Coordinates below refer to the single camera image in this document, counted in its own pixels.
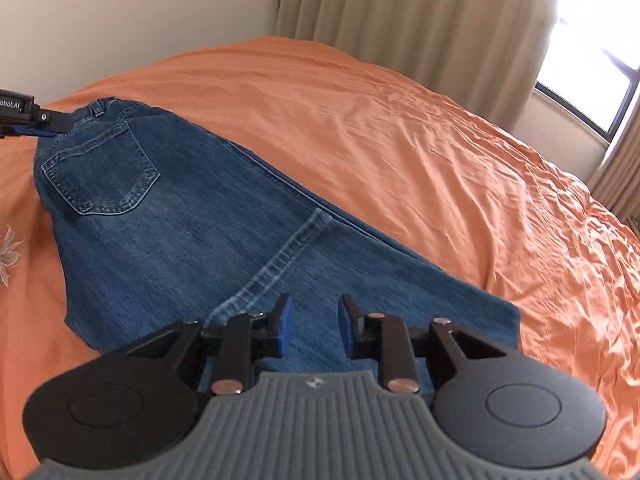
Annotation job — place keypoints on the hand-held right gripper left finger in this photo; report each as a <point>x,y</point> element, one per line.
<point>284,325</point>

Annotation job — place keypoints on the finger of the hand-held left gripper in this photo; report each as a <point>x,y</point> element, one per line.
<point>55,121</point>

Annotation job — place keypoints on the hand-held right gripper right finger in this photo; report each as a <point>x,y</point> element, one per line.
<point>345,325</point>

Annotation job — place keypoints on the blue denim pants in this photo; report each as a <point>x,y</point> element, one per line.
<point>150,210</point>

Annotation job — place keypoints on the orange bed sheet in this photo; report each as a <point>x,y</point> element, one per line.
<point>400,160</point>

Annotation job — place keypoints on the wide beige curtain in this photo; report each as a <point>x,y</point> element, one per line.
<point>425,25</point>

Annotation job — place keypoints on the narrow beige curtain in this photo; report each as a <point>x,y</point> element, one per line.
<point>620,175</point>

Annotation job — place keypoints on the dark-framed window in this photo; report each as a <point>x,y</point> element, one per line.
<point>595,50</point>

